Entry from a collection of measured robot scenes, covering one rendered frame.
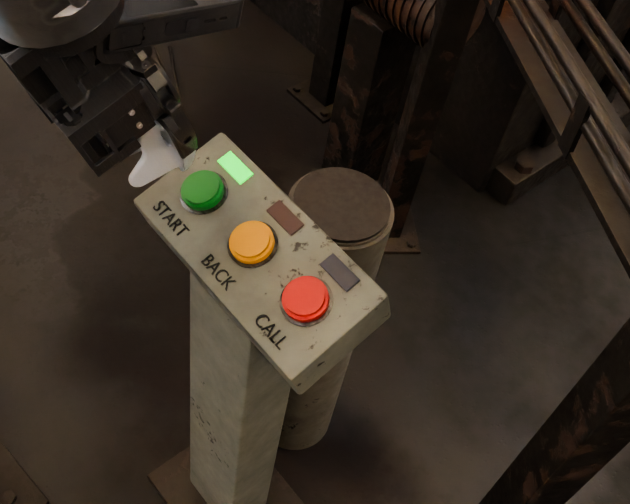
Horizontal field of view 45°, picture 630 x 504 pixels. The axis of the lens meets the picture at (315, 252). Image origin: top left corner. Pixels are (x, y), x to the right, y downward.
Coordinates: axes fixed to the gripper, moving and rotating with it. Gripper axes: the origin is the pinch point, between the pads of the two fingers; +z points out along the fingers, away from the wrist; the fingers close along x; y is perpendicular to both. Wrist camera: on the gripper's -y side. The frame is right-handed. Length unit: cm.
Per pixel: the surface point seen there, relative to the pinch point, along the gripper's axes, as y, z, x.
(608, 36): -40.0, 9.0, 13.6
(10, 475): 42, 53, -13
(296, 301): 1.0, 5.5, 14.9
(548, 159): -70, 89, -7
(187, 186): 1.0, 5.5, -0.9
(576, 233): -63, 94, 7
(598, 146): -26.9, 4.6, 22.6
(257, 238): -0.3, 5.5, 8.0
